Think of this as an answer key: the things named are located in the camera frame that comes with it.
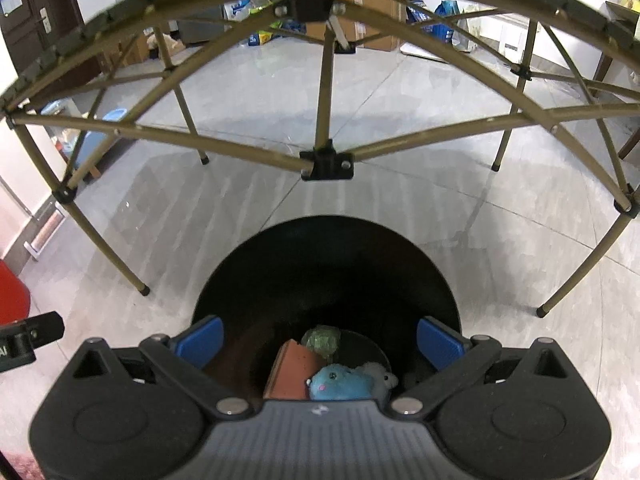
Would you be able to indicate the white framed floor rack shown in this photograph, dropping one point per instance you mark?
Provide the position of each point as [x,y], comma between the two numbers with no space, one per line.
[45,235]

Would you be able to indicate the red bucket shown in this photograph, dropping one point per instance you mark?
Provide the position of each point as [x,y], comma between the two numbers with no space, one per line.
[12,295]

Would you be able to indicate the green ball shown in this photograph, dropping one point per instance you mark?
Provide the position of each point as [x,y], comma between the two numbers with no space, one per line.
[322,342]

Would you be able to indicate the blue plush toy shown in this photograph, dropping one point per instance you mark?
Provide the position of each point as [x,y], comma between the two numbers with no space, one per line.
[340,382]

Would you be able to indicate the blue pet tray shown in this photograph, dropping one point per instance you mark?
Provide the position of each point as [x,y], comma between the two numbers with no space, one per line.
[87,135]

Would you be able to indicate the dark brown door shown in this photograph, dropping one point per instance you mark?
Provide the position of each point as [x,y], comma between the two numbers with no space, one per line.
[35,15]

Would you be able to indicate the white floor scale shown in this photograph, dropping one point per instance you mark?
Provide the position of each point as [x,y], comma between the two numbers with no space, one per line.
[425,52]

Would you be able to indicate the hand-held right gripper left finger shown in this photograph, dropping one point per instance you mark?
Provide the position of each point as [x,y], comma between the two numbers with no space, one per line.
[202,341]

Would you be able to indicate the black round bin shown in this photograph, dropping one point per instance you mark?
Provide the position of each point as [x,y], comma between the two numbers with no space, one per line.
[325,270]

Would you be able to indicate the large cardboard box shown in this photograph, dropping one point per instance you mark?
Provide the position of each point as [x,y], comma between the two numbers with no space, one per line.
[370,15]

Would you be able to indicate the dark wooden chair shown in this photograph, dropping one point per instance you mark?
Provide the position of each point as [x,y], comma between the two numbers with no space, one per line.
[631,146]

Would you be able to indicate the tan folding table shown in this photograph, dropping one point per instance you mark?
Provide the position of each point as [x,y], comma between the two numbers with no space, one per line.
[325,85]

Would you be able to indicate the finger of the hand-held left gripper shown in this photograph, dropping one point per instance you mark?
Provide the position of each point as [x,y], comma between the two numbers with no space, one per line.
[47,329]

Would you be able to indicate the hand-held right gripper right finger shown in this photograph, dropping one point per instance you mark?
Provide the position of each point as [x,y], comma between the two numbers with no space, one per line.
[440,342]

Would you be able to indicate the orange sponge block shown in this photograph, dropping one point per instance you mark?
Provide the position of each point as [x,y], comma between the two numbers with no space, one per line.
[292,372]

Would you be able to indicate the blue printed bag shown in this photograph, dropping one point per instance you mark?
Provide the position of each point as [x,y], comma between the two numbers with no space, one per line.
[452,25]

